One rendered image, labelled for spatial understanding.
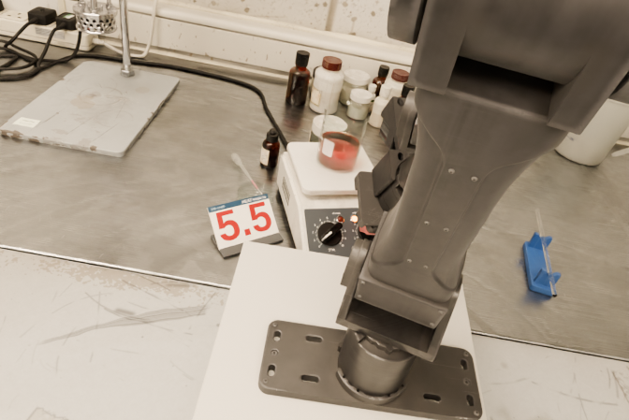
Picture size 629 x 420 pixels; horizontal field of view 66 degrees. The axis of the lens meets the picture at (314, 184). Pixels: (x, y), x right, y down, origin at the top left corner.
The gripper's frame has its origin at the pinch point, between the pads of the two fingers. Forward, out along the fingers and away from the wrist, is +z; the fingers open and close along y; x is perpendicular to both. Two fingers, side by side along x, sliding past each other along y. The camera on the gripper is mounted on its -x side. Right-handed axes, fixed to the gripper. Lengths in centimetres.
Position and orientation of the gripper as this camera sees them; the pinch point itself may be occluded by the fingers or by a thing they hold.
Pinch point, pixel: (372, 224)
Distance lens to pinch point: 64.1
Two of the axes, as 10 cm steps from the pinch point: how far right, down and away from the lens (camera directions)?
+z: -2.6, 4.0, 8.8
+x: 0.4, 9.2, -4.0
